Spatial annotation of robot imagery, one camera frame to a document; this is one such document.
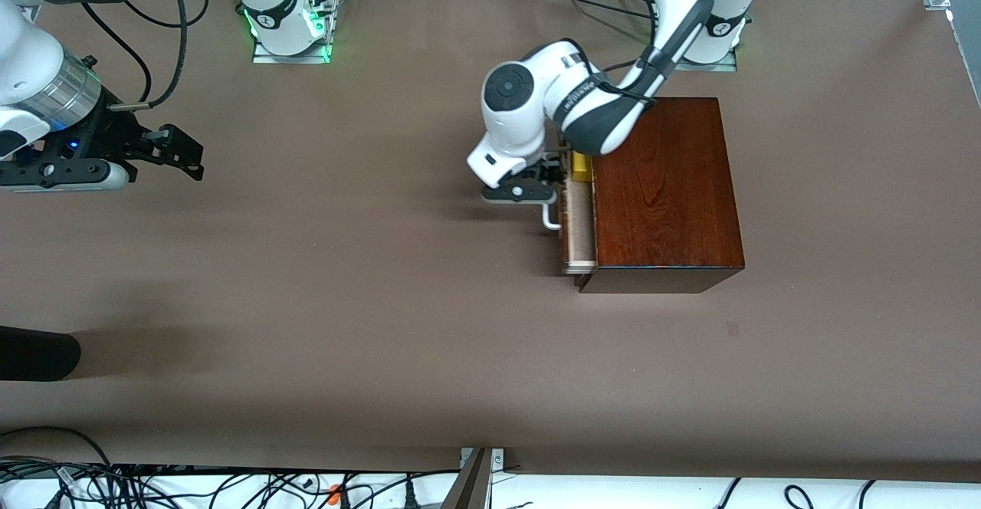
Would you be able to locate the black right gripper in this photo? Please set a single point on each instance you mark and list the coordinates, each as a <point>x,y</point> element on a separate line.
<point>115,135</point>

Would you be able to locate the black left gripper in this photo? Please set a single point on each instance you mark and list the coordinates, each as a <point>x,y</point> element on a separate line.
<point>549,166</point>

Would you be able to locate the yellow cube block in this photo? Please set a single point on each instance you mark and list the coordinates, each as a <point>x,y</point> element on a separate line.
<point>582,168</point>

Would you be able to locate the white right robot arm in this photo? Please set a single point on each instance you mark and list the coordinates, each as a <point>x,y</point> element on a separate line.
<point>31,57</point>

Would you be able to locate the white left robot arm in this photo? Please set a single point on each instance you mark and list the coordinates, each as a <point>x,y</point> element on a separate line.
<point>521,103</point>

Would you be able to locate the dark brown wooden cabinet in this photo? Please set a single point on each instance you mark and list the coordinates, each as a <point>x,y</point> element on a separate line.
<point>667,187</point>

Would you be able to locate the black cylinder object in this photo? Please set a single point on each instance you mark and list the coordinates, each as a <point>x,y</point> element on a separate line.
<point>38,354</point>

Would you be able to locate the dark aluminium profile bar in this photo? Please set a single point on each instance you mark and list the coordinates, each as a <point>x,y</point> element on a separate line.
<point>469,486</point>

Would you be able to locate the black power plug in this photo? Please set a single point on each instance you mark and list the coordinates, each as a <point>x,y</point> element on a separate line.
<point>409,495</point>

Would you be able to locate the small orange clip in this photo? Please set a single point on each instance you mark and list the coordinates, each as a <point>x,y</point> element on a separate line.
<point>334,494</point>

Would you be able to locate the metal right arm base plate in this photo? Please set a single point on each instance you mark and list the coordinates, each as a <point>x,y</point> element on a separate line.
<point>291,58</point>

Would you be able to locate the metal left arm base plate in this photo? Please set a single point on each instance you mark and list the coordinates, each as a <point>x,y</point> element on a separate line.
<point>709,67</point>

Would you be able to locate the small metal corner bracket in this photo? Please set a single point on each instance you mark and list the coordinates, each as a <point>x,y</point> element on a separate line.
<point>498,459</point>

